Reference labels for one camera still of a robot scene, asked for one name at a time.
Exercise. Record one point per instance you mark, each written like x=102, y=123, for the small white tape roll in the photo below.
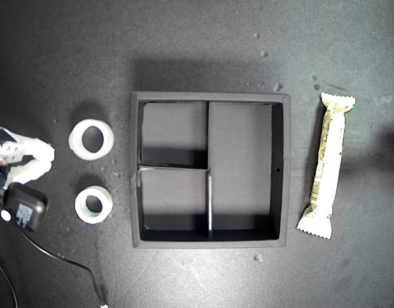
x=80, y=205

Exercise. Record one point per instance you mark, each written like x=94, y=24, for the black compartment tray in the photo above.
x=242, y=160

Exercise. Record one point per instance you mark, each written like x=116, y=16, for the snack bar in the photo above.
x=328, y=160

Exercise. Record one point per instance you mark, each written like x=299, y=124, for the large white tape roll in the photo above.
x=75, y=141

